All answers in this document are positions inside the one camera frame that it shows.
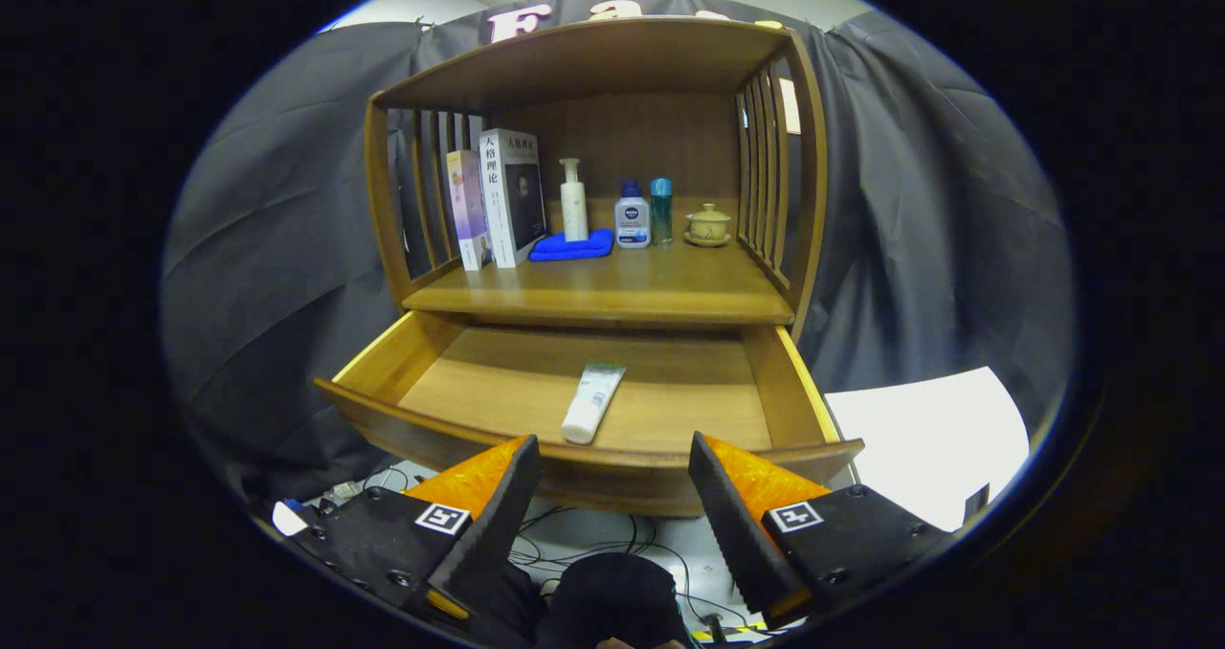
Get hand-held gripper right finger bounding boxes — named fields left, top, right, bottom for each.
left=688, top=431, right=963, bottom=631

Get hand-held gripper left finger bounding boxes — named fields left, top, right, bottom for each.
left=283, top=435, right=544, bottom=623

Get wooden drawer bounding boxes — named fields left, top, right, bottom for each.
left=316, top=309, right=865, bottom=518

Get white squeeze tube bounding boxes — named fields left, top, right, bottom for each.
left=561, top=363, right=627, bottom=445

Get white board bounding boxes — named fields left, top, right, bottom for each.
left=825, top=367, right=1030, bottom=532

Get blue folded cloth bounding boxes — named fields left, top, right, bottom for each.
left=528, top=229, right=614, bottom=262

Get beige lidded teacup with saucer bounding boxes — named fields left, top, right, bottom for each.
left=683, top=203, right=733, bottom=248

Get pink purple book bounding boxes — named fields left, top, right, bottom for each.
left=446, top=149, right=494, bottom=272

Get white thick book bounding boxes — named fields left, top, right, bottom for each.
left=479, top=128, right=548, bottom=269

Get white pump bottle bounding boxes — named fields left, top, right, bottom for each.
left=560, top=158, right=589, bottom=242

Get white bottle with blue cap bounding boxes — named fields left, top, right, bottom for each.
left=614, top=180, right=652, bottom=249

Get black backdrop cloth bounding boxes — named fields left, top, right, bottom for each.
left=161, top=0, right=1078, bottom=506

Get black cable bundle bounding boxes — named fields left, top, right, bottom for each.
left=507, top=505, right=752, bottom=626

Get wooden cabinet frame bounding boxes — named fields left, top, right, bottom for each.
left=364, top=15, right=829, bottom=344

